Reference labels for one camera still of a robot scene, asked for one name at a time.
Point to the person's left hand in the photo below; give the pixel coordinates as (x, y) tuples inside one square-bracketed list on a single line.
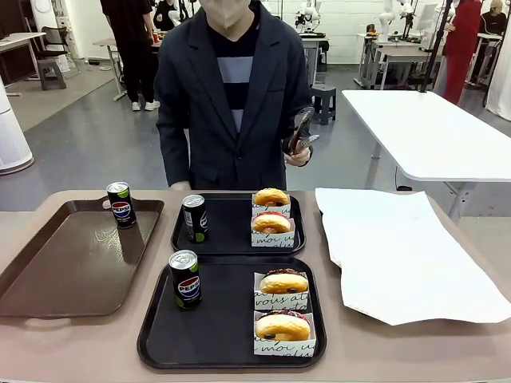
[(299, 159)]

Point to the person's right hand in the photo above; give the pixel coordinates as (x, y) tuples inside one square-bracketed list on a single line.
[(180, 186)]

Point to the metal serving tongs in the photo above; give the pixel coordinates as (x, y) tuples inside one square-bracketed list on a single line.
[(300, 127)]

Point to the black Pepsi can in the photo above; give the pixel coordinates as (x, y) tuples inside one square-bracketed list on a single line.
[(184, 283), (195, 221), (121, 207)]

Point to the yellow sprinkle donut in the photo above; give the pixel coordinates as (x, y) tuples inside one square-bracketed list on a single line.
[(271, 210)]

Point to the chocolate sprinkle donut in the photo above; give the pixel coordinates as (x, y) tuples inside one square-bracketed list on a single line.
[(281, 301)]

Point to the person's right forearm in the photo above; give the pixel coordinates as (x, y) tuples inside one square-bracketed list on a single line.
[(173, 159)]

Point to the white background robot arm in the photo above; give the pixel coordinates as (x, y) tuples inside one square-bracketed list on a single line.
[(387, 20)]

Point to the grey plastic stool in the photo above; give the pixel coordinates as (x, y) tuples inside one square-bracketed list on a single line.
[(52, 76), (325, 103)]

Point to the small black tray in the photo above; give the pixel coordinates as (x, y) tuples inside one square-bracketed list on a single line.
[(227, 227)]

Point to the person in dark blazer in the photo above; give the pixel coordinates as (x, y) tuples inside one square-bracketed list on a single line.
[(215, 119)]

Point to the red glazed donut in wrapper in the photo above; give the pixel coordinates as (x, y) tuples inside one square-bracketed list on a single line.
[(273, 240)]

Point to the grey background robot table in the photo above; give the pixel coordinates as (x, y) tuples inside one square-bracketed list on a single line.
[(315, 44)]

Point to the white paper sheet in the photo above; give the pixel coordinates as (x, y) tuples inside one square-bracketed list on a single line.
[(399, 247)]

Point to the white table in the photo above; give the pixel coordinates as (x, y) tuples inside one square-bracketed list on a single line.
[(431, 131)]

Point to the large black tray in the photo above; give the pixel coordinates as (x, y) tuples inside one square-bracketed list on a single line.
[(223, 319)]

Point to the bystander in black clothes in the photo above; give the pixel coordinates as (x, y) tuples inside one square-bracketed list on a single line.
[(135, 52)]

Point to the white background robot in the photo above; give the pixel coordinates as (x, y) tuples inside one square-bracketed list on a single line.
[(308, 16)]

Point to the brown plastic tray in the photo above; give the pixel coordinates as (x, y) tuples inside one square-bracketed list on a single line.
[(60, 271)]

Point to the grey background workbench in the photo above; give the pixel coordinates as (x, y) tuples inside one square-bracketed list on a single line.
[(403, 52)]

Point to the beige face mask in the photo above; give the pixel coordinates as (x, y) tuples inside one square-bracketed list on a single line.
[(227, 18)]

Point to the bystander in black and white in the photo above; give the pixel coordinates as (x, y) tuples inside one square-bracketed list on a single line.
[(165, 16)]

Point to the black metal pole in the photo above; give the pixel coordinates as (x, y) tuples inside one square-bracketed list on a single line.
[(435, 48)]

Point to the white cylindrical appliance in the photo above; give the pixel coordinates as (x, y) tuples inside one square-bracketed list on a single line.
[(12, 135)]

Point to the black office chair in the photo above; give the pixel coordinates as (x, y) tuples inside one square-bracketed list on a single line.
[(54, 40)]

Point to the bystander in red apron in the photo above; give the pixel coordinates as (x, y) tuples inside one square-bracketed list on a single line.
[(461, 48)]

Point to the white curtain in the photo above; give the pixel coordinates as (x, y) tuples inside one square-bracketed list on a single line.
[(501, 88)]

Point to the light wooden desk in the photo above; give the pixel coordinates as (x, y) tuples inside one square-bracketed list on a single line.
[(20, 38)]

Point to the bystander in black top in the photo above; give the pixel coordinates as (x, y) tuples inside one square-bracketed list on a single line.
[(492, 26)]

